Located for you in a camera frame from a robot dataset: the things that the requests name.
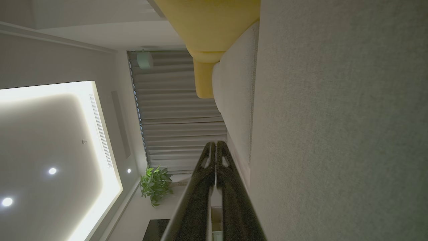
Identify grey pleated curtain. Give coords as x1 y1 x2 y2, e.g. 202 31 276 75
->
127 49 228 175

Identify large grey sofa seat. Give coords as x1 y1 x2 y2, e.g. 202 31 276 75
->
249 0 428 241

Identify large yellow back cushion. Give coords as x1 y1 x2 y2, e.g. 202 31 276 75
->
153 0 261 63

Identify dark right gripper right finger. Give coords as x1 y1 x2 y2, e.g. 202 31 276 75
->
216 141 267 241

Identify grey sofa seat cushion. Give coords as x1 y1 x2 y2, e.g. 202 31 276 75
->
212 21 260 189

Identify long white air vent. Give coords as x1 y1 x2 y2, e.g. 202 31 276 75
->
89 94 114 168

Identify green potted plant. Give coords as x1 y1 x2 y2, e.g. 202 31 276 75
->
139 165 175 209

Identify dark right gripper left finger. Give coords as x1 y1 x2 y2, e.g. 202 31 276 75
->
160 142 216 241

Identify round white ceiling device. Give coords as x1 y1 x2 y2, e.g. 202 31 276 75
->
137 50 154 70

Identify black flat screen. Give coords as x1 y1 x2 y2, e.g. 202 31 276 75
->
143 219 171 241

